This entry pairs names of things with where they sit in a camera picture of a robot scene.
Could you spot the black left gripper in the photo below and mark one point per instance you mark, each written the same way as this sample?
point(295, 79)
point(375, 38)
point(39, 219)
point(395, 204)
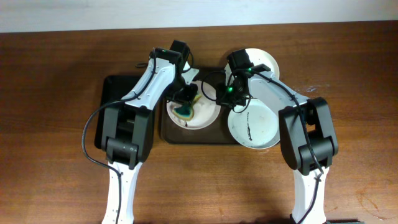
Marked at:
point(187, 94)

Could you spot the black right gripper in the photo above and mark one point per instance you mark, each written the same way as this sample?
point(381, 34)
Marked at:
point(232, 100)

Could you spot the green and yellow sponge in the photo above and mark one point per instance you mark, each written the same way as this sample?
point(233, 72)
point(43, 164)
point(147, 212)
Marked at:
point(186, 111)

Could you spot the cream white plate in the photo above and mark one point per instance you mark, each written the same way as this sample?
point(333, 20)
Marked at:
point(253, 57)

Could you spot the pale green plate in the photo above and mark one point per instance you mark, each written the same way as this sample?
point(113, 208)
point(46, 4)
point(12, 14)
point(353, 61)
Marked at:
point(255, 127)

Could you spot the pink plate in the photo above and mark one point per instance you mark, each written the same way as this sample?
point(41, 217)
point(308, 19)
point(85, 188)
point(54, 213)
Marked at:
point(205, 112)

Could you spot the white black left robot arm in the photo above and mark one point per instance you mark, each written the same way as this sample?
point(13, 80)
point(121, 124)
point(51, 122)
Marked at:
point(163, 72)

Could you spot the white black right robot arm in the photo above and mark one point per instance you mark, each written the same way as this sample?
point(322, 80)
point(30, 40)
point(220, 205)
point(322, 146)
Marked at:
point(307, 138)

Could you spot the dark brown serving tray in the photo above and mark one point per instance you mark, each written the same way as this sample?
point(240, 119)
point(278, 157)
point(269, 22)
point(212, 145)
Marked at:
point(216, 133)

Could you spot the black small tray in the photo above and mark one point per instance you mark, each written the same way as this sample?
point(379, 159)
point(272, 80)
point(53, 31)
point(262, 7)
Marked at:
point(112, 90)

